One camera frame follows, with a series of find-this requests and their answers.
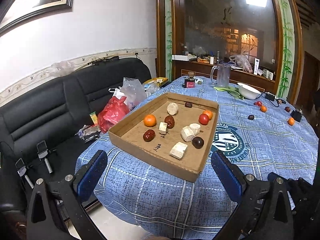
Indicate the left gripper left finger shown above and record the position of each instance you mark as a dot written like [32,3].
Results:
[78,189]

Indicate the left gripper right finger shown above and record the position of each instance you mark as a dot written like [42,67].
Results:
[237,187]

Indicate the beige bun chunk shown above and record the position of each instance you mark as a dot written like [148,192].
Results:
[163,128]
[187,133]
[178,150]
[195,128]

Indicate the brown cardboard tray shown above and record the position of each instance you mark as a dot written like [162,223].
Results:
[128,135]

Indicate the round beige steamed bun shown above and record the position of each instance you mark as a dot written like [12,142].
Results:
[172,108]

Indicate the large red jujube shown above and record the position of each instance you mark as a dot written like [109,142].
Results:
[169,120]

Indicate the black leather sofa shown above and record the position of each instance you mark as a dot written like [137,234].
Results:
[39,132]

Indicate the small orange tangerine near bowl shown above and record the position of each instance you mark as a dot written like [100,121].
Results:
[263,108]

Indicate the large orange tangerine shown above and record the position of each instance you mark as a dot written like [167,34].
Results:
[291,121]

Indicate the small red tomato near bowl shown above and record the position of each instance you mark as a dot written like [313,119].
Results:
[258,103]

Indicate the black square cup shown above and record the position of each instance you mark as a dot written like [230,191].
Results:
[297,115]

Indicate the black power adapter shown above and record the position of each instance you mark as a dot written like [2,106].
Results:
[269,96]

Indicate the green leafy vegetable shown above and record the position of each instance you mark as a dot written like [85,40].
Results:
[233,91]

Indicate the white enamel bowl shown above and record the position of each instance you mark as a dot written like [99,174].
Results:
[248,92]

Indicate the small dark jujube tray back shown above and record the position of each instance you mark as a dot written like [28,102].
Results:
[188,105]

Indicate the red plastic bag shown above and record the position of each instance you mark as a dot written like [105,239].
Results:
[113,112]

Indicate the red ink bottle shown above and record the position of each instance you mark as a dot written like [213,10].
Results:
[189,80]

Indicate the clear plastic bag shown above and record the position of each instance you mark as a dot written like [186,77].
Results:
[134,92]

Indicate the clear glass pitcher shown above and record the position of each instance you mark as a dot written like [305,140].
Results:
[223,75]

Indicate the white tube on sideboard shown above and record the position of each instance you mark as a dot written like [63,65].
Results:
[256,66]

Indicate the wooden sideboard cabinet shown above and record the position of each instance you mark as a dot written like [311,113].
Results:
[182,66]

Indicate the yellow box on sofa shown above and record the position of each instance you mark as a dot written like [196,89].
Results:
[159,81]

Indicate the framed wall picture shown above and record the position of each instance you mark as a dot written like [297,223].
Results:
[16,12]

